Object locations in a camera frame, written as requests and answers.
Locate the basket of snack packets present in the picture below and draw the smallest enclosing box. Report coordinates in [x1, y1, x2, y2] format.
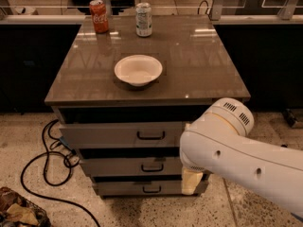
[0, 187, 52, 227]

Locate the grey top drawer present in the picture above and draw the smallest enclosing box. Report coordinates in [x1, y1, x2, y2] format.
[60, 122, 184, 148]

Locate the grey drawer cabinet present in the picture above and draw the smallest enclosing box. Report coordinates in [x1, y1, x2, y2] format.
[44, 14, 251, 200]

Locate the grey middle drawer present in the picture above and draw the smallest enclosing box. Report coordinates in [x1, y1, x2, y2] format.
[80, 157, 182, 177]

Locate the white paper bowl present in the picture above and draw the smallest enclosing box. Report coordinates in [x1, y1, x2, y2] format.
[114, 55, 163, 87]

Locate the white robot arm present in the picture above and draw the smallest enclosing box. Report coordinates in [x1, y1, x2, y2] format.
[180, 97, 303, 218]

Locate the orange soda can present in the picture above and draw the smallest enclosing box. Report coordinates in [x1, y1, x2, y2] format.
[89, 0, 109, 33]

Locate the grey drawer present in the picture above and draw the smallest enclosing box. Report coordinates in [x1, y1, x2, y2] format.
[92, 173, 209, 197]
[80, 157, 182, 177]
[60, 122, 184, 148]

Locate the white green soda can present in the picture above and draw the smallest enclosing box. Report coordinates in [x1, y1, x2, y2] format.
[135, 2, 152, 37]

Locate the grey bottom drawer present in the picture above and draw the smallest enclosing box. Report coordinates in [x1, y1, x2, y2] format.
[92, 173, 209, 197]

